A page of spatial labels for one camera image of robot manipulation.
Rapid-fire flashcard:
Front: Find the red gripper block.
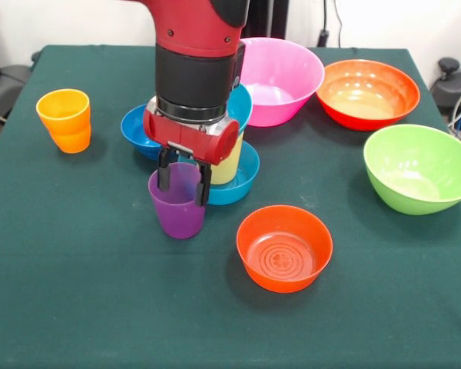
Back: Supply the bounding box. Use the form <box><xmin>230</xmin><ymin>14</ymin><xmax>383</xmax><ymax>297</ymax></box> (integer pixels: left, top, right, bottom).
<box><xmin>142</xmin><ymin>97</ymin><xmax>240</xmax><ymax>208</ymax></box>

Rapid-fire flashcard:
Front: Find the purple plastic cup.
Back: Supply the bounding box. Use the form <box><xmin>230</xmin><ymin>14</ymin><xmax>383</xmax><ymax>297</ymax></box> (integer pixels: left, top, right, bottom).
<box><xmin>148</xmin><ymin>161</ymin><xmax>209</xmax><ymax>240</ymax></box>

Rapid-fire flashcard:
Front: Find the yellow plastic cup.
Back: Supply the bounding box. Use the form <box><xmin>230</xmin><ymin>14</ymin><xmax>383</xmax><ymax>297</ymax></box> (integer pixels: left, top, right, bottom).
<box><xmin>209</xmin><ymin>129</ymin><xmax>245</xmax><ymax>185</ymax></box>

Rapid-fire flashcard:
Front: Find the medium blue bowl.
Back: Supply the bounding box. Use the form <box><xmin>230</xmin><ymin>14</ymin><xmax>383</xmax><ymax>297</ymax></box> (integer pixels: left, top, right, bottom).
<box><xmin>176</xmin><ymin>140</ymin><xmax>261</xmax><ymax>206</ymax></box>

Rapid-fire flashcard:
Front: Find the small dark blue bowl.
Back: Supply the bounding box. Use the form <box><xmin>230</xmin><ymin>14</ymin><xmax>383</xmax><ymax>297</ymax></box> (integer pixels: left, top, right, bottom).
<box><xmin>120</xmin><ymin>103</ymin><xmax>164</xmax><ymax>161</ymax></box>

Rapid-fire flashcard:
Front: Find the small cyan bowl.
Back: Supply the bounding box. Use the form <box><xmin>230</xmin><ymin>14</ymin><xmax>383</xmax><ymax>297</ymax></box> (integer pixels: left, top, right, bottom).
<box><xmin>225</xmin><ymin>83</ymin><xmax>254</xmax><ymax>135</ymax></box>

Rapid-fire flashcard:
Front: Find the small orange bowl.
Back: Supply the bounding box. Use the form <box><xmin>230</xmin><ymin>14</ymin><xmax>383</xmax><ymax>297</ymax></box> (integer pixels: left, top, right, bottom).
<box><xmin>236</xmin><ymin>204</ymin><xmax>334</xmax><ymax>294</ymax></box>

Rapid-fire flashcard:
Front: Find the large pink bowl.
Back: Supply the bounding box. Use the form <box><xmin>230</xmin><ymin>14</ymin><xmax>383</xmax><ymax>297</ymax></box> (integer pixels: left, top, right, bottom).
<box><xmin>237</xmin><ymin>37</ymin><xmax>326</xmax><ymax>128</ymax></box>

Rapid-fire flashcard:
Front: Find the orange plastic cup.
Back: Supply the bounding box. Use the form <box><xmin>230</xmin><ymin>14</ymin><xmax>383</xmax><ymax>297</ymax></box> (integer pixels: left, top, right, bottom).
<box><xmin>35</xmin><ymin>88</ymin><xmax>92</xmax><ymax>155</ymax></box>

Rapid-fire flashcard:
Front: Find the dark green table cloth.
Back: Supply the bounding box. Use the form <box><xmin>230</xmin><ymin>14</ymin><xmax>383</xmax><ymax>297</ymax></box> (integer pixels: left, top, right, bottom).
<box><xmin>0</xmin><ymin>45</ymin><xmax>461</xmax><ymax>369</ymax></box>

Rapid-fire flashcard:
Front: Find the large red-orange bowl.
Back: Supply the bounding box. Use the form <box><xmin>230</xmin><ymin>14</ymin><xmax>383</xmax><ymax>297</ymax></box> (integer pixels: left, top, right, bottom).
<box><xmin>315</xmin><ymin>58</ymin><xmax>421</xmax><ymax>132</ymax></box>

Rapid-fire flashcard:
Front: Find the large lime green bowl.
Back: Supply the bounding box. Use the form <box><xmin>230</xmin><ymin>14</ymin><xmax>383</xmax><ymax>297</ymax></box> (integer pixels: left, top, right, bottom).
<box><xmin>363</xmin><ymin>124</ymin><xmax>461</xmax><ymax>216</ymax></box>

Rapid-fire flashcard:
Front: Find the black wall cable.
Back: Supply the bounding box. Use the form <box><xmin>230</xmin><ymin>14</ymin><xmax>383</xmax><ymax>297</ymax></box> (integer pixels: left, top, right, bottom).
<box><xmin>317</xmin><ymin>0</ymin><xmax>343</xmax><ymax>49</ymax></box>

